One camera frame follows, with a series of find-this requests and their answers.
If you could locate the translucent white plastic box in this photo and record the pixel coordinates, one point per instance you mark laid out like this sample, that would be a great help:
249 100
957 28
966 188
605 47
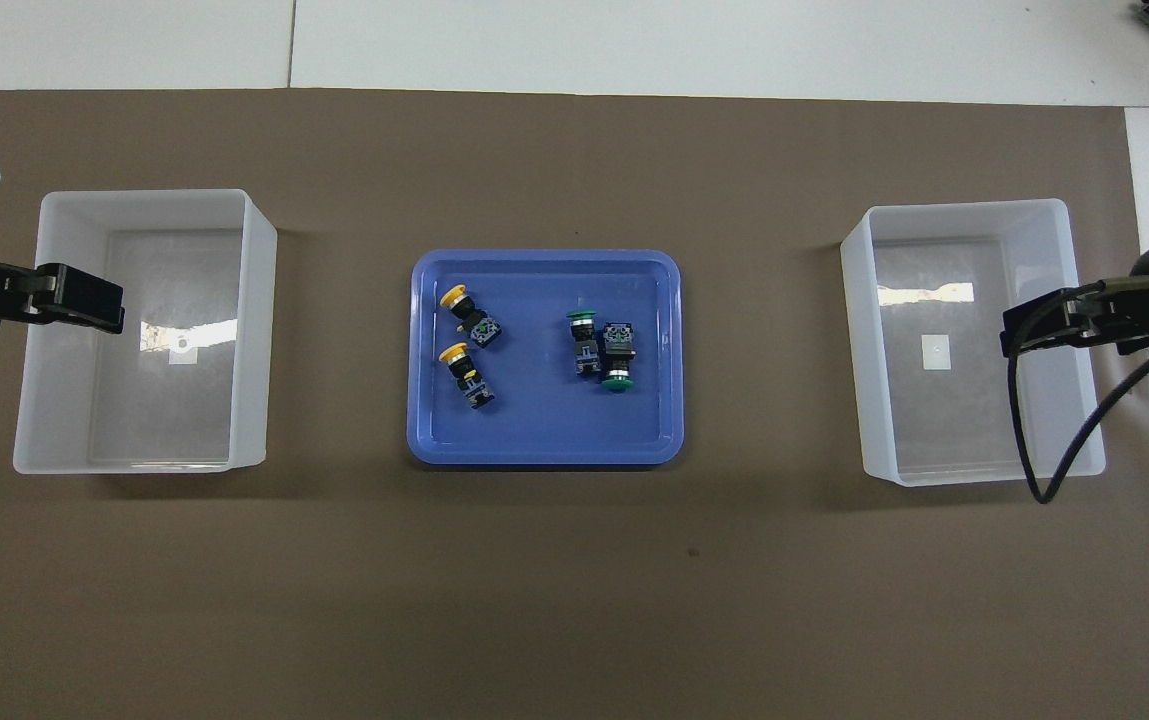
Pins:
184 420
954 430

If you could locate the brown table mat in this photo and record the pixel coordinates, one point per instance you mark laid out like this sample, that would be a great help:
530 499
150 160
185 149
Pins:
554 600

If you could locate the small white square sticker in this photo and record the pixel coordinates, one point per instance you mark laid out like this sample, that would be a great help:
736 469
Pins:
182 352

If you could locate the green push button switch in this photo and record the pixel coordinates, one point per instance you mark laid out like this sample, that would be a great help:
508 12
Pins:
586 350
618 345

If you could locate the yellow push button switch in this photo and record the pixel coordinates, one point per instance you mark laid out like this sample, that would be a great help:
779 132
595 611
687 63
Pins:
469 380
479 325

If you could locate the small white rectangular sticker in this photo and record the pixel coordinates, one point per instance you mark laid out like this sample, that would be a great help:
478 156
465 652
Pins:
935 352

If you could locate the blue plastic tray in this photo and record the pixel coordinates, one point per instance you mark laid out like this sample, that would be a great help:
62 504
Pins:
544 420

